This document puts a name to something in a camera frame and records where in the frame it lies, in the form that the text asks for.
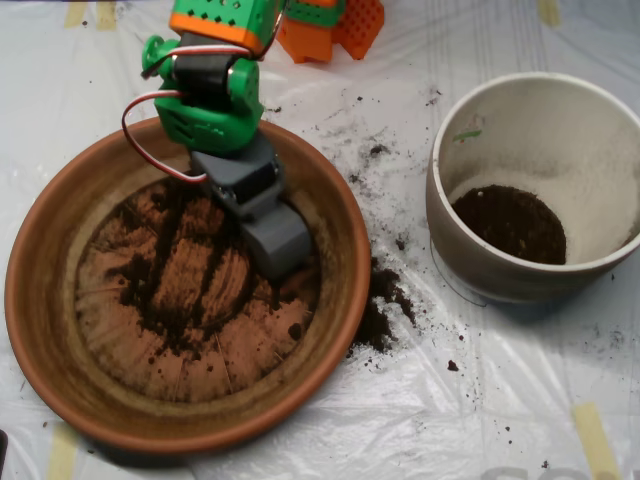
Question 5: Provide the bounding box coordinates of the white plastic cover sheet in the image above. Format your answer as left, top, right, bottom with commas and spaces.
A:
0, 0, 640, 480

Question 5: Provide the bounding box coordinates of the terracotta clay saucer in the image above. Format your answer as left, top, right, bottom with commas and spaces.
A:
4, 115, 373, 457

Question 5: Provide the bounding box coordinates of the beige masking tape strip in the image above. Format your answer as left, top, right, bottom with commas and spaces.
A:
46, 423, 80, 480
571, 402, 621, 480
538, 0, 562, 27
63, 0, 89, 29
95, 0, 119, 32

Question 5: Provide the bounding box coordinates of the white ceramic pot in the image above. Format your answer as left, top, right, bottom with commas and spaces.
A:
425, 72, 640, 305

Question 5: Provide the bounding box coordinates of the dark soil pile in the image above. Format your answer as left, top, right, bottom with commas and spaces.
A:
107, 177, 322, 357

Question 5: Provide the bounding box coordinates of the spilled dark soil heap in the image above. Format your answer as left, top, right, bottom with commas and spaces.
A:
344, 255, 419, 361

